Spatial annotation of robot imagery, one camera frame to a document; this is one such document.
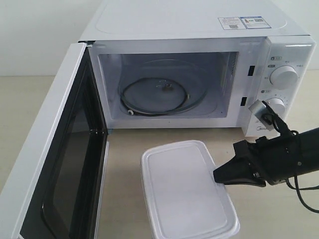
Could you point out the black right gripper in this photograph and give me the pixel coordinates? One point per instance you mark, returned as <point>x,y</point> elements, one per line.
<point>265,161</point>

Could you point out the clear plastic food container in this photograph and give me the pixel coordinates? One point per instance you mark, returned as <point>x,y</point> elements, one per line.
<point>182,198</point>

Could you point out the white microwave door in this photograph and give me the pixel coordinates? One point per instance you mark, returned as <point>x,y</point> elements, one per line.
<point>55,187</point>

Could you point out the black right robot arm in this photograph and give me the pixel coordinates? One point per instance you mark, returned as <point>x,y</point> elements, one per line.
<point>310,151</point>

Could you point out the white microwave oven body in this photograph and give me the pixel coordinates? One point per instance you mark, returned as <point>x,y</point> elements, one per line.
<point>239,62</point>

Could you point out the lower white timer knob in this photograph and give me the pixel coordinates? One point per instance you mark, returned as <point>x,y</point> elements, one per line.
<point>277,105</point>

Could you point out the upper white power knob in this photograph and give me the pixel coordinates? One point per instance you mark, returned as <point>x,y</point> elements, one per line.
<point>283,77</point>

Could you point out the white label sticker left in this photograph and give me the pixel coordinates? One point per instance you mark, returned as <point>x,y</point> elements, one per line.
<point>231,23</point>

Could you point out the blue label sticker right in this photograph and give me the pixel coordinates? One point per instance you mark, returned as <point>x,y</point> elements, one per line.
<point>254,22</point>

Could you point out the glass turntable with ring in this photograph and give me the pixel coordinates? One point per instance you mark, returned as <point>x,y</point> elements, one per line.
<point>162,87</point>

